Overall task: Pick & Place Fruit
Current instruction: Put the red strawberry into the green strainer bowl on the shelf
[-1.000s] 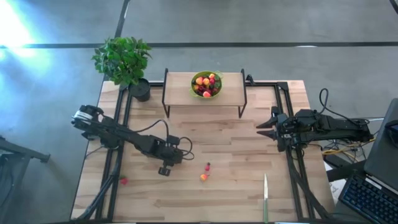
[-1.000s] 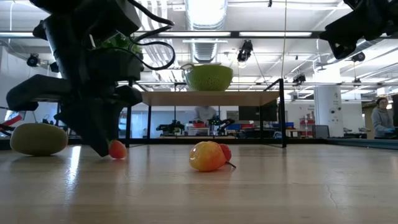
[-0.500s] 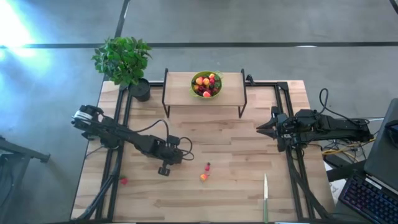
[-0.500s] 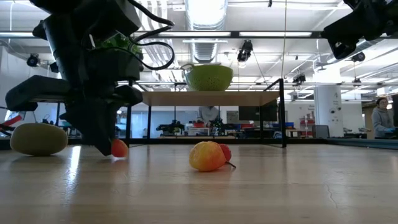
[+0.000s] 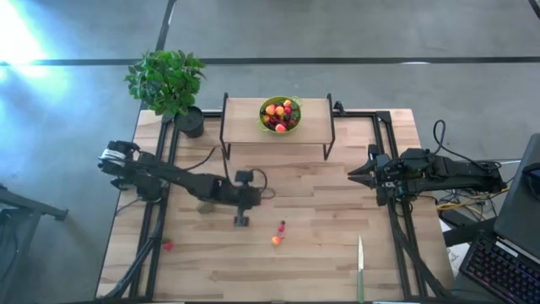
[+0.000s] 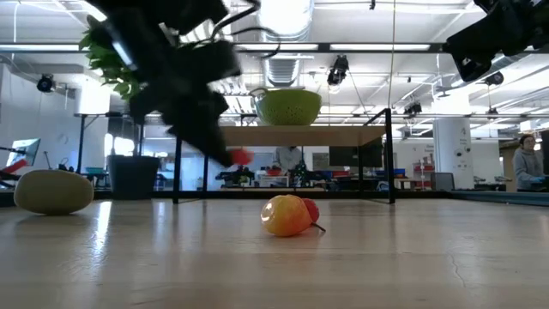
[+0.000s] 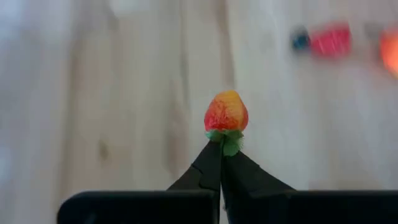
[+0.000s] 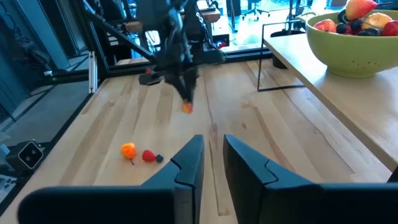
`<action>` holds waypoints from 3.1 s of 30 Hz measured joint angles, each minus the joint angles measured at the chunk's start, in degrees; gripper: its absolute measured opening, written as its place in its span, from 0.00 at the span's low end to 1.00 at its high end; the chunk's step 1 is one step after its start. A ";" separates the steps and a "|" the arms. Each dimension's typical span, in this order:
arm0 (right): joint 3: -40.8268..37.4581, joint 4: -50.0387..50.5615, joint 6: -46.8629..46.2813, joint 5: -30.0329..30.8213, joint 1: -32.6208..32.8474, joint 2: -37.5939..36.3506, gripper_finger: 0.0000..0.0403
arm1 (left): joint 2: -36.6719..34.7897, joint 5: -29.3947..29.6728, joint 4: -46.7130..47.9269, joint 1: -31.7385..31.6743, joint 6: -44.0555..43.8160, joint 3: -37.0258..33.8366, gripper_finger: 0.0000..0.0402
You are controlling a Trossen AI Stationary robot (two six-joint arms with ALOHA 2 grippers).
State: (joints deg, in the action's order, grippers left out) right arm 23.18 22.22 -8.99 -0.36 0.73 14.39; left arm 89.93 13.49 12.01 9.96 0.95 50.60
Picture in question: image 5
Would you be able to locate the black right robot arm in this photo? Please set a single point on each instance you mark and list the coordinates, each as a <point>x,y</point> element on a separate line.
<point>455,175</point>

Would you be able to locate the green potted plant black pot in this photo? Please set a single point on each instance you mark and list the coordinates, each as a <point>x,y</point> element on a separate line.
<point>166,80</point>

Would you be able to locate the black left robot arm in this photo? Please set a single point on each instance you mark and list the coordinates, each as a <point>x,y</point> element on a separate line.
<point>190,179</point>

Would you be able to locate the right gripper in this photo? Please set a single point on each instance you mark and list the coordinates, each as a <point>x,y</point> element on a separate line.
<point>388,177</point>

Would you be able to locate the grey laptop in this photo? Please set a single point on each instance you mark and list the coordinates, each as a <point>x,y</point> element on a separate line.
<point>519,202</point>

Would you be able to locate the black metal rig frame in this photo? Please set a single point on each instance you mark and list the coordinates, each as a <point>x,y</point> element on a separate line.
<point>384,116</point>

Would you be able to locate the red strawberry green leaves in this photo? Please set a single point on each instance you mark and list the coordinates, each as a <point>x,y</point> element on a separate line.
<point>168,245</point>

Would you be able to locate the white paper sheet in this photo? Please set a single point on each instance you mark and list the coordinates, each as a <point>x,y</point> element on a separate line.
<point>453,249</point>

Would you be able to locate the large yellow-red peach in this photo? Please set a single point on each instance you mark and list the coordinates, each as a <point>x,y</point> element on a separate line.
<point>287,103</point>

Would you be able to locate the backlit black keyboard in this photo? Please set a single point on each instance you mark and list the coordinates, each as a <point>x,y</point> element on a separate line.
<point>493,266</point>

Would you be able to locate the small orange fruit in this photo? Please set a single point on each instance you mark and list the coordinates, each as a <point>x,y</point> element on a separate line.
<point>270,110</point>
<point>280,128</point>
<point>276,240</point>

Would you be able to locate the wooden shelf riser black legs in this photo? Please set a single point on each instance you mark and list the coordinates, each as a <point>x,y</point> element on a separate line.
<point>240,122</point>

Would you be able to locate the green colander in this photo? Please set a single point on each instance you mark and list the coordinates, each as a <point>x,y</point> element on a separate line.
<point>261,122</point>

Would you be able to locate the dark side table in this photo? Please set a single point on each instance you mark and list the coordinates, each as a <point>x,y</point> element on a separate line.
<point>25,202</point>

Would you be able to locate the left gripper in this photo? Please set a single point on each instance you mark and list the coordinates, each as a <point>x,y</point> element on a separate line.
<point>246,196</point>

